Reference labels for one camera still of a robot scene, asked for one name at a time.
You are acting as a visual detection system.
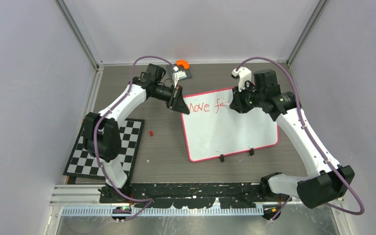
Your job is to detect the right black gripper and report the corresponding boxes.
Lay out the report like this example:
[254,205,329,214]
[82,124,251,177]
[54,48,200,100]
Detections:
[231,81,265,113]

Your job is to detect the pink framed whiteboard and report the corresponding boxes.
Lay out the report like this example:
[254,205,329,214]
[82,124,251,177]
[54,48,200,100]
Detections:
[181,88,279,162]

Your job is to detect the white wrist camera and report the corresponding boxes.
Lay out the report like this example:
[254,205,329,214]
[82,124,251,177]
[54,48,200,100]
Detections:
[231,67,252,92]
[171,66,187,88]

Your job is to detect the orange curved plastic piece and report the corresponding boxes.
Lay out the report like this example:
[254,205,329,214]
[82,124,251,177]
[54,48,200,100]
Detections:
[176,60,190,70]

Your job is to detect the black white checkerboard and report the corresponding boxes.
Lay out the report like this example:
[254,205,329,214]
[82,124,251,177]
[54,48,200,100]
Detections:
[63,118,145,180]

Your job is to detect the grey studded baseplate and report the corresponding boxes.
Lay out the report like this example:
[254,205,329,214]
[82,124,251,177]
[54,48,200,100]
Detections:
[167,64,192,80]

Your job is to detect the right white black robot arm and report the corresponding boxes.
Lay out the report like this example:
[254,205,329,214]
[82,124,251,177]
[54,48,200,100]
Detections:
[230,67,355,209]

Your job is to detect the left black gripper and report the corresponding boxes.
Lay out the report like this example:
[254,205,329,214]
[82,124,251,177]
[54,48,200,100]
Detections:
[151,84,190,115]

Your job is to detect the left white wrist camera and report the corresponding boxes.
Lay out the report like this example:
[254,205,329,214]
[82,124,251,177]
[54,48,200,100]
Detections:
[171,66,187,88]

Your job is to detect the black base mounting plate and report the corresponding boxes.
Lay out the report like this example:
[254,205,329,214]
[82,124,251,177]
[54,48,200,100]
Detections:
[99,183,288,209]

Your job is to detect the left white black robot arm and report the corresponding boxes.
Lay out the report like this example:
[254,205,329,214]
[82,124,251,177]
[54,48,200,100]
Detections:
[83,64,190,203]

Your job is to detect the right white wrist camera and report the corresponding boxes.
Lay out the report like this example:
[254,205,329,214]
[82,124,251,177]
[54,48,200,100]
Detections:
[231,67,252,92]

